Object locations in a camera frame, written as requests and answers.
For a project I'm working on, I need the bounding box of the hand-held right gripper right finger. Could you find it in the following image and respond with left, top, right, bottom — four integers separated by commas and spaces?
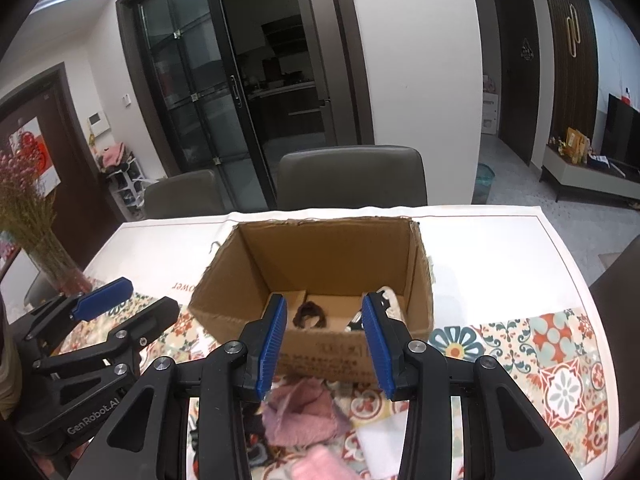
361, 292, 583, 480

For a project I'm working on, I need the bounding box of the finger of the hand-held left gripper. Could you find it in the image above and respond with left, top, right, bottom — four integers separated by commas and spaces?
32, 296, 181, 377
22, 276, 135, 342

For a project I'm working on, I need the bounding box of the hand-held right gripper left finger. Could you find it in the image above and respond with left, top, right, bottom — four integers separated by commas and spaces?
67, 294, 288, 480

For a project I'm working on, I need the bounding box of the cardboard box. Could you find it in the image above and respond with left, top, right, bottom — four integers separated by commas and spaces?
187, 215, 436, 386

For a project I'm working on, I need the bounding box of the mauve fluffy towel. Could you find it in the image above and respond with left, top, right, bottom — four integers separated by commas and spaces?
260, 377, 353, 448

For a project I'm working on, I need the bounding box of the person's left forearm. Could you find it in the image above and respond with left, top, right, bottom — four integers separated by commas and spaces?
0, 340, 23, 418

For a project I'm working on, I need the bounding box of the black and white fabric piece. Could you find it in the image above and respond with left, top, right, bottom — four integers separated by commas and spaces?
345, 285, 407, 333

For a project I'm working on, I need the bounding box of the glass vase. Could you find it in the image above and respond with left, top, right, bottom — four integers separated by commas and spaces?
22, 240, 93, 296

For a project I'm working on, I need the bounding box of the brown hair scrunchie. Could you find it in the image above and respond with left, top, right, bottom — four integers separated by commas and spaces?
292, 301, 328, 331

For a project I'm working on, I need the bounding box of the white cloth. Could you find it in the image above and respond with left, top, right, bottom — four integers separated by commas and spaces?
355, 420, 408, 480

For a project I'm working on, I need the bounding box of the white shoe rack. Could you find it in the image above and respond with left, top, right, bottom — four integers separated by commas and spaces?
102, 152, 148, 221

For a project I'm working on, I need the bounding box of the dried flower bunch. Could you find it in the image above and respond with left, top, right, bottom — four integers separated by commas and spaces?
0, 152, 66, 271

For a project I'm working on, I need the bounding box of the pink fluffy cloth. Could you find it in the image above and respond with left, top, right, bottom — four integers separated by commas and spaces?
290, 445, 353, 480

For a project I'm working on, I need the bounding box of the grey dining chair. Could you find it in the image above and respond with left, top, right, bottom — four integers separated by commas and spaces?
142, 169, 226, 219
587, 247, 640, 441
276, 146, 428, 209

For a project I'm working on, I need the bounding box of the brown wooden door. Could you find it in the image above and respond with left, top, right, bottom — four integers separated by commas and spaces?
0, 62, 118, 271

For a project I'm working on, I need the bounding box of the pink bag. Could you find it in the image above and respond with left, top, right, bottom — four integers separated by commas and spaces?
97, 142, 132, 168

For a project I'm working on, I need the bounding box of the patterned floral tablecloth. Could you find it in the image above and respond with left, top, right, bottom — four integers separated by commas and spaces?
20, 204, 621, 480

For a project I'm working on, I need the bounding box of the red and white door poster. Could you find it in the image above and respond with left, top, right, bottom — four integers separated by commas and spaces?
0, 116, 63, 196

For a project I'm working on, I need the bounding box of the teal basket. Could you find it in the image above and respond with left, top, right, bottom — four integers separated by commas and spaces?
477, 162, 496, 196

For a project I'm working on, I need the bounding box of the kitchen counter cabinet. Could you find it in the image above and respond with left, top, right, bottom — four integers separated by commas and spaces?
247, 82, 336, 136

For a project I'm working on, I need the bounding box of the sliding glass door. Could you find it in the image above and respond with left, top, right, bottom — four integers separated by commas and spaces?
116, 0, 281, 211

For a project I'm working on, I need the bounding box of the white television cabinet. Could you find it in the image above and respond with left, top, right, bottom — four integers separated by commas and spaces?
539, 145, 640, 211

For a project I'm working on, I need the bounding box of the yellow box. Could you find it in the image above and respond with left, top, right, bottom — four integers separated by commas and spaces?
564, 127, 591, 163

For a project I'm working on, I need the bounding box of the dark hallway door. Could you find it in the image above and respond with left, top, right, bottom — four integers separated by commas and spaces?
492, 0, 541, 166

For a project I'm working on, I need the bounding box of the black television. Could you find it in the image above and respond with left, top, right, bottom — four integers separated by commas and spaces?
600, 92, 640, 181

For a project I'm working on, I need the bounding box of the slatted wooden wall panel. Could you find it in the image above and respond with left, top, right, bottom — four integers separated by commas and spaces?
537, 0, 601, 171

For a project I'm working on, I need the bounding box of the gold wall ornament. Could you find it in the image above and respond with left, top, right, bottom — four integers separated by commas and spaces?
565, 2, 582, 58

